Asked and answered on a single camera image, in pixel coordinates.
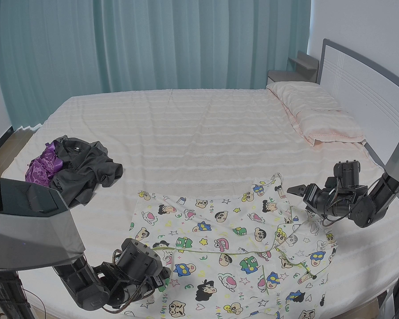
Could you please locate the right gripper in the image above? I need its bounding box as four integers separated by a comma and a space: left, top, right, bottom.
287, 185, 333, 213

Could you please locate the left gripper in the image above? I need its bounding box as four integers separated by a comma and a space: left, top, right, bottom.
146, 266, 172, 292

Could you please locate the bed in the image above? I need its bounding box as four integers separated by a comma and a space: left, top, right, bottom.
0, 39, 399, 319

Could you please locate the blue-green curtain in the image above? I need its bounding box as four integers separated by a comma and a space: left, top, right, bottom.
0, 0, 311, 132

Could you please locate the black shirt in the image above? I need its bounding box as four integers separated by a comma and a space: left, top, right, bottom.
48, 138, 123, 208

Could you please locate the purple satin garment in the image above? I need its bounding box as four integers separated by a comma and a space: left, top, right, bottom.
25, 144, 65, 188

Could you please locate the cream pillow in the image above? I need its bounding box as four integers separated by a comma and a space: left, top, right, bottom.
266, 81, 366, 147

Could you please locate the grey bedside table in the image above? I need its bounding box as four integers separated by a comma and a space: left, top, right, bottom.
267, 51, 320, 86

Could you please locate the white printed pyjama top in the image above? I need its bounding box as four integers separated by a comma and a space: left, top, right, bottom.
129, 172, 339, 319

